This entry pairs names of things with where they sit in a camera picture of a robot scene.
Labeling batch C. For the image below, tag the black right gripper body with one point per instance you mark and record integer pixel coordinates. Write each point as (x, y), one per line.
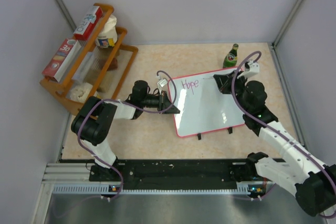
(239, 86)

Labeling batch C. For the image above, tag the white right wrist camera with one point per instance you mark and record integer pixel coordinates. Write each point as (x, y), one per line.
(252, 68)

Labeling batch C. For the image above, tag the pink framed whiteboard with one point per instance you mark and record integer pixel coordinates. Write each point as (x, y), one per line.
(202, 107)

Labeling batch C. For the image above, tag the red white upper box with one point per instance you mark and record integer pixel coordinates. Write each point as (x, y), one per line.
(88, 23)

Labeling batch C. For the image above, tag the red white lower box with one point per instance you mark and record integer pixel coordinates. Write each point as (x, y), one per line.
(62, 59)

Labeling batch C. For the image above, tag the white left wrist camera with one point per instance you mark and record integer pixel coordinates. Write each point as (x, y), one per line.
(162, 83)

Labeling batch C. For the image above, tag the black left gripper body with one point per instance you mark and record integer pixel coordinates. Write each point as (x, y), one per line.
(160, 100)

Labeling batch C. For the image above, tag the white paper flour bag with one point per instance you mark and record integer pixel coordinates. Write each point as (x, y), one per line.
(108, 36)

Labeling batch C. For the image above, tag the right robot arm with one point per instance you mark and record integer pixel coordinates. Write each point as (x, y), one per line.
(304, 176)

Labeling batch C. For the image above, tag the white crumpled bag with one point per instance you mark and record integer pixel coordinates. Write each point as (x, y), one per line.
(80, 92)

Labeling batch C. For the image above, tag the brown wrapped package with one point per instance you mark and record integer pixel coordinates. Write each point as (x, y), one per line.
(113, 65)

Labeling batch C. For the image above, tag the aluminium rail with black base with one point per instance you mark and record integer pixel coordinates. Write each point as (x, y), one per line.
(158, 177)

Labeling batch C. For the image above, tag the orange wooden shelf rack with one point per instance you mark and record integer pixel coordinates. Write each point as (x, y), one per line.
(77, 71)

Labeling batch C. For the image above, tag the red white box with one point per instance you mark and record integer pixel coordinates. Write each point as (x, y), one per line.
(88, 23)
(62, 59)

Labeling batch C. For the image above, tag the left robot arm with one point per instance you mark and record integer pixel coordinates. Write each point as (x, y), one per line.
(93, 121)

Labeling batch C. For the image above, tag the green glass bottle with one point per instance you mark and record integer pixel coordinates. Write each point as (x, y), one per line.
(230, 59)

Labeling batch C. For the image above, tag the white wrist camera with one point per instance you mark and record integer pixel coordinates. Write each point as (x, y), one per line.
(252, 68)
(162, 83)

